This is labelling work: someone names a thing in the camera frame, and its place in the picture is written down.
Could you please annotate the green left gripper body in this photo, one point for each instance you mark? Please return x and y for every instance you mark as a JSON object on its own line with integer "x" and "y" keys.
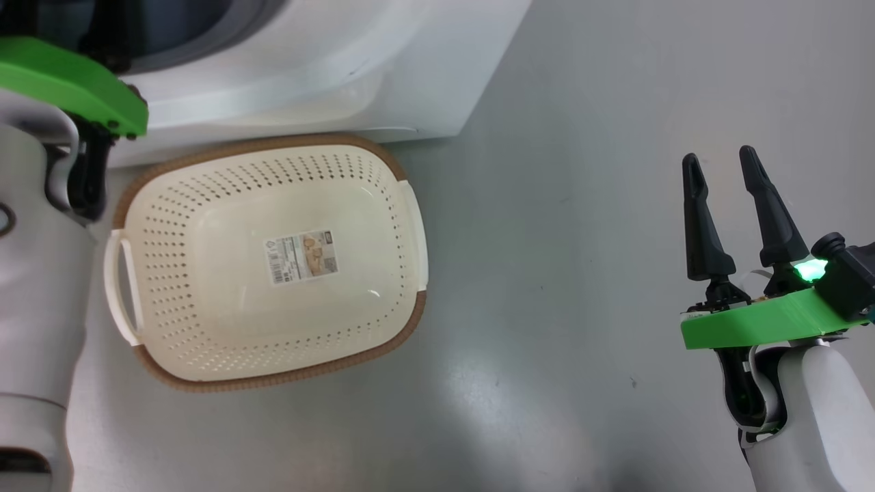
{"x": 75, "y": 85}

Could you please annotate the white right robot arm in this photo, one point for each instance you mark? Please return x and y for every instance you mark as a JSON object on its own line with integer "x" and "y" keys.
{"x": 820, "y": 424}

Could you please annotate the white front-load washing machine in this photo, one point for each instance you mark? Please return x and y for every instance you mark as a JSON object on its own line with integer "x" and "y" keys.
{"x": 410, "y": 68}

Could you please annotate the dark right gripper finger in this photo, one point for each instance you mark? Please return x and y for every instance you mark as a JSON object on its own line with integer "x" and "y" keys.
{"x": 776, "y": 225}
{"x": 701, "y": 232}

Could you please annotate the product sticker on basket bottom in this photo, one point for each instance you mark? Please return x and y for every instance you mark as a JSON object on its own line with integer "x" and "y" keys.
{"x": 302, "y": 257}

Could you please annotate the cream laundry basket brown rim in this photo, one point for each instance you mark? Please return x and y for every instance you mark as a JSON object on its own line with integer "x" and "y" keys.
{"x": 239, "y": 328}

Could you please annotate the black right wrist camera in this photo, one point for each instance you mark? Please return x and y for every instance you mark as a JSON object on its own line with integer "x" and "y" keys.
{"x": 844, "y": 277}

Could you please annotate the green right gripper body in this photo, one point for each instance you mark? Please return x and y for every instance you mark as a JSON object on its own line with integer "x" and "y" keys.
{"x": 759, "y": 324}

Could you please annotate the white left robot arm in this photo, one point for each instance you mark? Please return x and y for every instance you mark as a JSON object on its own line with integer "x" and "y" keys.
{"x": 41, "y": 273}

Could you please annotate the grey rubber door gasket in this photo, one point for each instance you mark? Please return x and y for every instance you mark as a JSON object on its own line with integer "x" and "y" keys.
{"x": 205, "y": 34}

